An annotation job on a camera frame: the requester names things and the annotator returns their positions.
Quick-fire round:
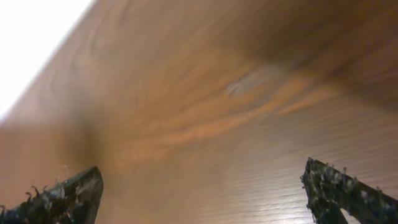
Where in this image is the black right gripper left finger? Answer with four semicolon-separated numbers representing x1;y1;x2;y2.
1;166;104;224

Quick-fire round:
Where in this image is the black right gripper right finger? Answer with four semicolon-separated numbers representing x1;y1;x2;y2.
300;157;397;224

